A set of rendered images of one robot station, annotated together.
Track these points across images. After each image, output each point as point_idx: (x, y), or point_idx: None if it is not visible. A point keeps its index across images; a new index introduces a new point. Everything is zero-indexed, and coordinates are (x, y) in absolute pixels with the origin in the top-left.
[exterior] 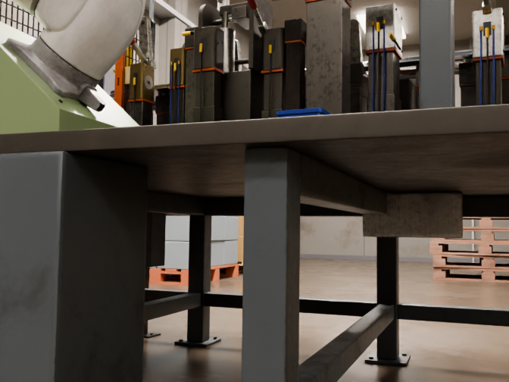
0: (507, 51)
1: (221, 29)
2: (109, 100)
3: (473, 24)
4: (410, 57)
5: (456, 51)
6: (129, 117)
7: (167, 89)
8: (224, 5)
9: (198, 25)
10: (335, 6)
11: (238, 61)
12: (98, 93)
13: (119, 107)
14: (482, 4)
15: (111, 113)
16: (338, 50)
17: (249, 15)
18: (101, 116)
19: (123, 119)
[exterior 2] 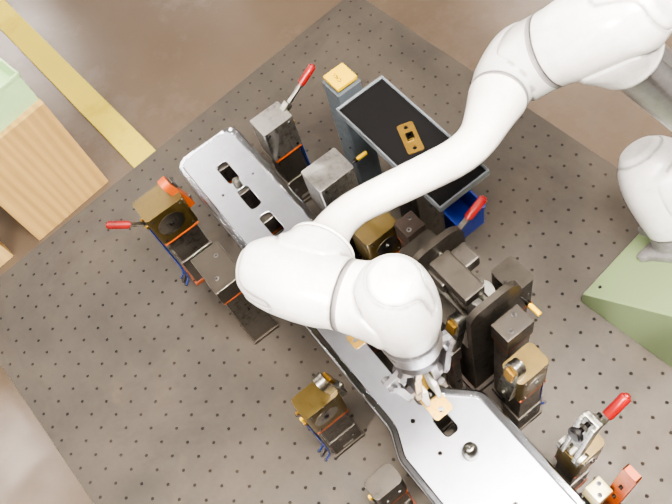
0: (231, 151)
1: (489, 282)
2: (633, 294)
3: (294, 123)
4: (299, 197)
5: (271, 168)
6: (607, 298)
7: (526, 477)
8: (478, 280)
9: (520, 294)
10: None
11: (461, 305)
12: (647, 285)
13: (621, 299)
14: (290, 104)
15: (629, 267)
16: None
17: (464, 239)
18: (638, 244)
19: (615, 278)
